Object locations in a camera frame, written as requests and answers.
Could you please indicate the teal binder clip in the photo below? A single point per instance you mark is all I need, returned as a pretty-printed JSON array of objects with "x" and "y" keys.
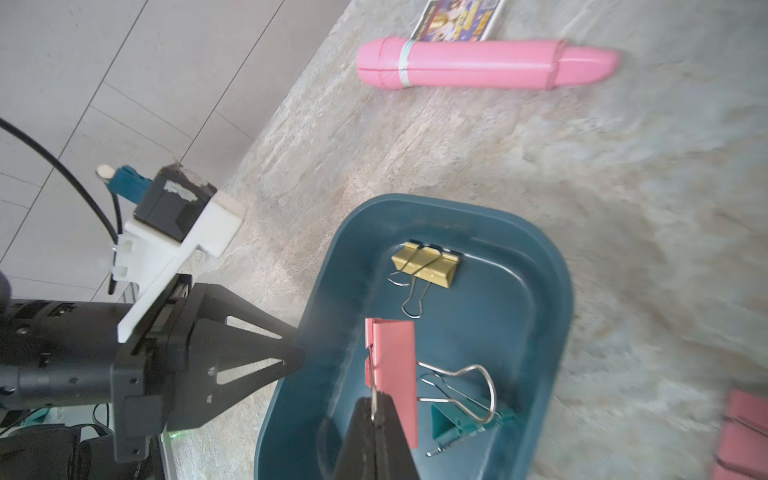
[{"x": 457, "y": 416}]

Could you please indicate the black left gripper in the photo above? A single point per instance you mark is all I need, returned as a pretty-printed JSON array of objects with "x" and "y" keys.
[{"x": 198, "y": 351}]

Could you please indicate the colourful printed card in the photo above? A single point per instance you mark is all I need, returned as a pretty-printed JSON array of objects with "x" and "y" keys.
[{"x": 459, "y": 20}]

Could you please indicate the pink plastic tube case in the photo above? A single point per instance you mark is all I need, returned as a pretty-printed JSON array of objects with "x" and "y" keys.
[{"x": 396, "y": 63}]

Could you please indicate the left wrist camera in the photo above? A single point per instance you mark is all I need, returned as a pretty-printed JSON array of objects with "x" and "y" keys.
[{"x": 176, "y": 213}]

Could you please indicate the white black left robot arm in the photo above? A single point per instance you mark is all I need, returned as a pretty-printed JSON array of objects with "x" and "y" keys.
[{"x": 56, "y": 353}]

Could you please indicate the yellow binder clip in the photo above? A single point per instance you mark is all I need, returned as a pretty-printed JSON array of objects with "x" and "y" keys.
[{"x": 418, "y": 267}]

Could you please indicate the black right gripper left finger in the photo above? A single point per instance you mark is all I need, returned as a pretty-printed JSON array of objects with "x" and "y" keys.
[{"x": 357, "y": 458}]

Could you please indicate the teal plastic storage box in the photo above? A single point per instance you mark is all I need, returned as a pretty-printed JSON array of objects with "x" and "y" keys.
[{"x": 509, "y": 310}]

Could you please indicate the pink binder clip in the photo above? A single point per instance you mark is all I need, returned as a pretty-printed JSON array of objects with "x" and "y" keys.
[
  {"x": 392, "y": 368},
  {"x": 742, "y": 448}
]

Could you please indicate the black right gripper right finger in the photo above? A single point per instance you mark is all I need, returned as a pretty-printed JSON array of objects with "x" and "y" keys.
[{"x": 393, "y": 458}]

